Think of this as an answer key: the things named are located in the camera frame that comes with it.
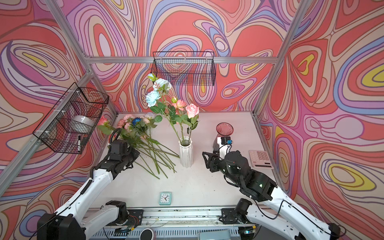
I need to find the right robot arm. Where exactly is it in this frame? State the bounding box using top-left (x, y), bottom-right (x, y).
top-left (202, 151), bottom-right (346, 240)

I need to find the black wire basket left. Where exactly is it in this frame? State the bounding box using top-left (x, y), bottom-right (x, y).
top-left (33, 83), bottom-right (109, 154)

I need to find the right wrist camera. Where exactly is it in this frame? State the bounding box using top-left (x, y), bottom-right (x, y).
top-left (217, 136), bottom-right (233, 159)

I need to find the white ribbed vase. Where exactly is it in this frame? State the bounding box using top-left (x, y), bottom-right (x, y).
top-left (179, 137), bottom-right (194, 168)

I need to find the black marker in basket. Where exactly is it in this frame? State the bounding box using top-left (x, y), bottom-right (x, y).
top-left (77, 135), bottom-right (82, 154)

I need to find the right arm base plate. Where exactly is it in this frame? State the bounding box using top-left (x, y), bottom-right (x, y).
top-left (219, 208), bottom-right (251, 225)

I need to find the white bowl in basket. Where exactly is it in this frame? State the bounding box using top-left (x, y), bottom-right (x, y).
top-left (70, 115), bottom-right (94, 134)

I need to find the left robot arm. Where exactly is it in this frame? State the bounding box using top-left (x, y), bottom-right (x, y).
top-left (36, 140), bottom-right (140, 240)

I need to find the pink calculator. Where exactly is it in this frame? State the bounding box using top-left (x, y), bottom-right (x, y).
top-left (249, 150), bottom-right (274, 169)

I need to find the pile of artificial flowers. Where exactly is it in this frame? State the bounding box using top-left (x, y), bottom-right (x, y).
top-left (117, 113), bottom-right (180, 179)

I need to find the black wire basket back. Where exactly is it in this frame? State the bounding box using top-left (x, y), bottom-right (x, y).
top-left (151, 51), bottom-right (216, 86)

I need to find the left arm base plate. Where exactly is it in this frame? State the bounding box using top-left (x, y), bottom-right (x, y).
top-left (108, 209), bottom-right (144, 228)

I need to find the black white round cup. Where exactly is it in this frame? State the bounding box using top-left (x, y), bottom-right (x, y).
top-left (139, 228), bottom-right (156, 240)

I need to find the black wire basket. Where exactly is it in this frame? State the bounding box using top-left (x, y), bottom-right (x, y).
top-left (33, 83), bottom-right (109, 154)
top-left (151, 51), bottom-right (216, 86)

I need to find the aluminium mounting rail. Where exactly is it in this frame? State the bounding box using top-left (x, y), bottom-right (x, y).
top-left (127, 205), bottom-right (235, 228)

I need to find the small teal clock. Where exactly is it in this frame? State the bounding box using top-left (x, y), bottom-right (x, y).
top-left (159, 192), bottom-right (172, 206)

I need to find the pink glass vase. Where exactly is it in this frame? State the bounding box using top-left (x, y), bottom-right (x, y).
top-left (213, 123), bottom-right (234, 152)

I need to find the grey box at bottom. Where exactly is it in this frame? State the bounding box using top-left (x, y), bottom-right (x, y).
top-left (198, 230), bottom-right (231, 240)

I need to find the pink carnation flower stem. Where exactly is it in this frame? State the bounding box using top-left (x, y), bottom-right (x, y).
top-left (171, 97), bottom-right (189, 146)

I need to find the red pink rose stem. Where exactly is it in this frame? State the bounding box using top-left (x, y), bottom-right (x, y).
top-left (96, 115), bottom-right (142, 151)

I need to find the pale blue flower stem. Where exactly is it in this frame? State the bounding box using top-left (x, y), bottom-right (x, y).
top-left (145, 73), bottom-right (184, 143)

